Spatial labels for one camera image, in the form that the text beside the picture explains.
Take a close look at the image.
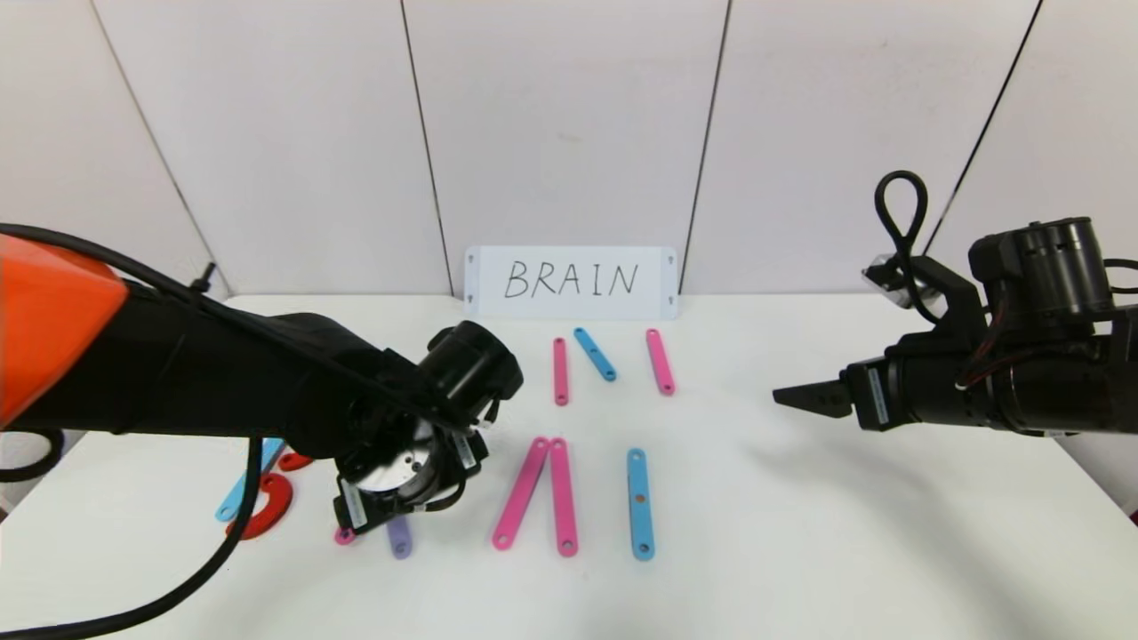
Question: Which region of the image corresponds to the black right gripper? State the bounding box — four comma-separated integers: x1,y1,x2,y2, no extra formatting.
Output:
773,352,994,432

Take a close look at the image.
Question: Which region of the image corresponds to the short blue bar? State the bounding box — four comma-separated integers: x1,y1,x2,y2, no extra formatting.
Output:
573,327,617,382

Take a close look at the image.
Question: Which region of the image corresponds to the white BRAIN sign board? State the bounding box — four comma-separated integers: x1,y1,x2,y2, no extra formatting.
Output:
464,246,679,321

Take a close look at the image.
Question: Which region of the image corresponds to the long blue bar orange underside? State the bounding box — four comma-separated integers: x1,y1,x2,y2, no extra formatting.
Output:
627,448,656,562

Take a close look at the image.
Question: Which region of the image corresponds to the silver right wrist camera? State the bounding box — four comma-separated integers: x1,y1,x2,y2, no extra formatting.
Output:
861,253,942,309

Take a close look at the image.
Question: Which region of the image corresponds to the black looped camera cable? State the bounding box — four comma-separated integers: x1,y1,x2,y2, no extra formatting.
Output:
874,171,945,324

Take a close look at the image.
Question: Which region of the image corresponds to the thick black hanging cable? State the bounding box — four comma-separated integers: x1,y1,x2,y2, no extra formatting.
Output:
0,436,266,640

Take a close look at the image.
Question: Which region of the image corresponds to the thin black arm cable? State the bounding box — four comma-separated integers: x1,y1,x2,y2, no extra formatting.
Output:
0,222,485,436

